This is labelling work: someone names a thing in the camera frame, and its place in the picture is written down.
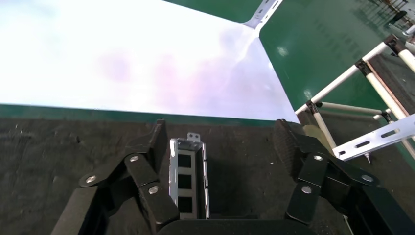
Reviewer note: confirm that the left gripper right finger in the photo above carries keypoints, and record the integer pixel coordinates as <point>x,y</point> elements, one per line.
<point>308,175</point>

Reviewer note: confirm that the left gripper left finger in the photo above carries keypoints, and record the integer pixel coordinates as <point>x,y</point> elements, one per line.
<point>152,181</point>

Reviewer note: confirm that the silver metal channel part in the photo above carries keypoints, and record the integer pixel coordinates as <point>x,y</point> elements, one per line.
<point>174,168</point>

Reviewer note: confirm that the black tray container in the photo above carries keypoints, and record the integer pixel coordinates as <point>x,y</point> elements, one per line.
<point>48,155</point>

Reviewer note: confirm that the white slotted metal rack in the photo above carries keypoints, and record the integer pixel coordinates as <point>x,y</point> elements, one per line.
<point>376,139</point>

